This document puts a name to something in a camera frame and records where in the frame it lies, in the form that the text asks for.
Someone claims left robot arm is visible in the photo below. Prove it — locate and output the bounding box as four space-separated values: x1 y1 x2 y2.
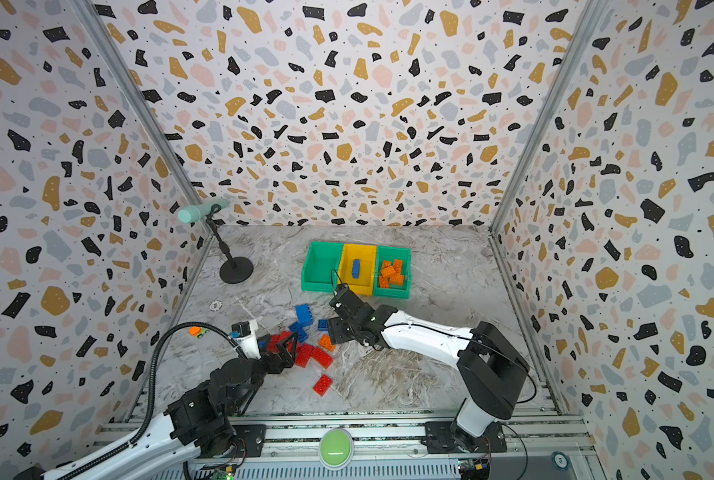
15 322 298 479

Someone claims small orange toy car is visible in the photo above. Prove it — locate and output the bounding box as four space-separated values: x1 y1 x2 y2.
188 326 208 338

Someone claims blue lego brick top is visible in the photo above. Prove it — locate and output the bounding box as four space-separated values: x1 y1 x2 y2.
295 304 314 327

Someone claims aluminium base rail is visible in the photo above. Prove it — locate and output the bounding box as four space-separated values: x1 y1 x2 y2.
80 410 598 480

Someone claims red lego brick right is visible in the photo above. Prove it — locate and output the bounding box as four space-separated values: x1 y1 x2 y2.
311 347 334 369

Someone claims right green bin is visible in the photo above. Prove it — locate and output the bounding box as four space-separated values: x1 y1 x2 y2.
372 246 412 299

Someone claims green bin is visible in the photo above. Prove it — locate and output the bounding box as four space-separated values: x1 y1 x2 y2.
301 241 344 292
372 246 412 299

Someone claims left green bin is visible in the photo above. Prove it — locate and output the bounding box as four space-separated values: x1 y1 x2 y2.
301 241 344 292

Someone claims red lego brick middle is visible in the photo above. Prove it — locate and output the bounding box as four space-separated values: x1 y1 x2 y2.
295 343 314 368

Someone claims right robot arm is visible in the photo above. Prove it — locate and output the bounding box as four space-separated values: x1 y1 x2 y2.
328 283 530 453

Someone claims yellow middle bin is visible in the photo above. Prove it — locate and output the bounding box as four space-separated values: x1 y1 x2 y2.
338 244 378 296

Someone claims green push button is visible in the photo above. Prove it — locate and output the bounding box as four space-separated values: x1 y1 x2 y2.
318 428 354 471

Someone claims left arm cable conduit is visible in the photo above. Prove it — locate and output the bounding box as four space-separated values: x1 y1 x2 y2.
62 322 244 480

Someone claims green microphone on stand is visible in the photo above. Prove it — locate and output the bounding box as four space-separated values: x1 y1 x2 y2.
177 199 254 284

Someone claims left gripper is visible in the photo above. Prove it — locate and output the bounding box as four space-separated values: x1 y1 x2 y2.
233 331 303 417

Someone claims lone red lego brick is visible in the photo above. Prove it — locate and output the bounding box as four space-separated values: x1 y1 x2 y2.
313 374 333 397

